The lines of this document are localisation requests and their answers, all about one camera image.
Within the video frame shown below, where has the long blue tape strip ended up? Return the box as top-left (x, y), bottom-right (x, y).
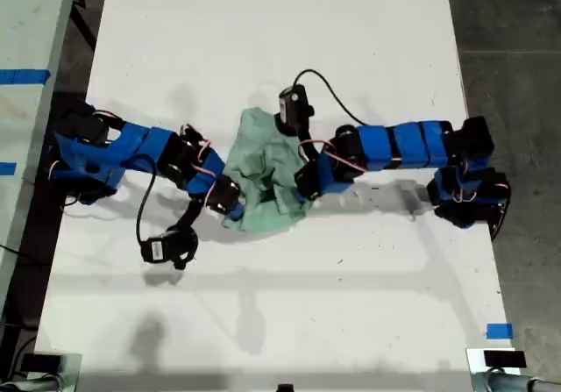
top-left (0, 69), bottom-right (52, 85)

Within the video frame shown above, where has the small black box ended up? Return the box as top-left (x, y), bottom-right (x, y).
top-left (21, 353), bottom-right (66, 372)
top-left (484, 350), bottom-right (527, 367)

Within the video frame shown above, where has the pale green T-shirt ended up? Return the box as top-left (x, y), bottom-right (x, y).
top-left (220, 106), bottom-right (316, 235)

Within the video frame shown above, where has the black camera box grey face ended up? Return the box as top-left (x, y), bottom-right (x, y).
top-left (273, 83), bottom-right (316, 137)

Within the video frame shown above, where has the black stand bar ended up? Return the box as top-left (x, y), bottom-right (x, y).
top-left (71, 0), bottom-right (98, 53)

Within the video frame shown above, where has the black camera cable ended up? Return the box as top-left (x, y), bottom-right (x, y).
top-left (135, 153), bottom-right (159, 247)
top-left (292, 68), bottom-right (369, 128)

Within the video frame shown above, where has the black camera stalk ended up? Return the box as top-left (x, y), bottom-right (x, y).
top-left (177, 196), bottom-right (207, 235)
top-left (297, 124), bottom-right (328, 160)

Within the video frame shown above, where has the black camera box white label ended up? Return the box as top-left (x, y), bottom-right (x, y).
top-left (140, 227), bottom-right (199, 271)

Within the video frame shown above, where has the pale side table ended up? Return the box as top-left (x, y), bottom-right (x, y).
top-left (0, 0), bottom-right (80, 305)

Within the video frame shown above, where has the black base cable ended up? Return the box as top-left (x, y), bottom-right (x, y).
top-left (489, 185), bottom-right (513, 240)

